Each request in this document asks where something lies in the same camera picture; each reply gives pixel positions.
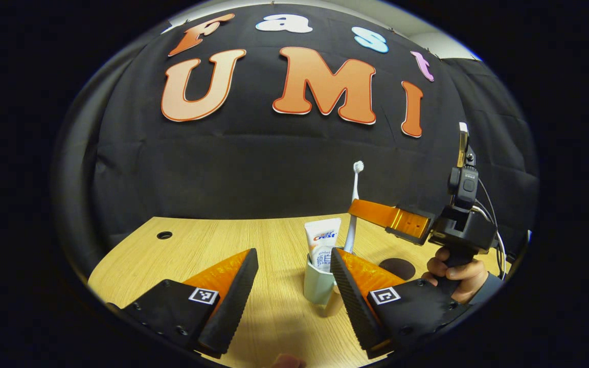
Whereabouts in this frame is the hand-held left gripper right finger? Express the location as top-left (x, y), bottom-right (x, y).
top-left (329, 247), bottom-right (471, 359)

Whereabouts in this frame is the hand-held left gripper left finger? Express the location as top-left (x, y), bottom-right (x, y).
top-left (108, 248), bottom-right (259, 358)

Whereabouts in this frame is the blue cup with wooden handle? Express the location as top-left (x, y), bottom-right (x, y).
top-left (303, 253), bottom-right (341, 306)

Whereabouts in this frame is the round dark brown coaster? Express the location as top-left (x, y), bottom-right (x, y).
top-left (379, 258), bottom-right (416, 281)

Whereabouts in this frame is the white toothbrush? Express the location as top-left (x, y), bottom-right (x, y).
top-left (344, 160), bottom-right (365, 255)

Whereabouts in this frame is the white toothpaste tube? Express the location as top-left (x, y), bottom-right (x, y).
top-left (304, 218), bottom-right (342, 273)

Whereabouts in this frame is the wooden desktop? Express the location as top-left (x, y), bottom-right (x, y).
top-left (87, 215), bottom-right (510, 368)

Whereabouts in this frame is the black backdrop cloth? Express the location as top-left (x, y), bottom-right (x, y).
top-left (52, 3), bottom-right (539, 287)

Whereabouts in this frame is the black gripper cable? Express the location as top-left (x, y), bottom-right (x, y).
top-left (478, 178), bottom-right (507, 279)

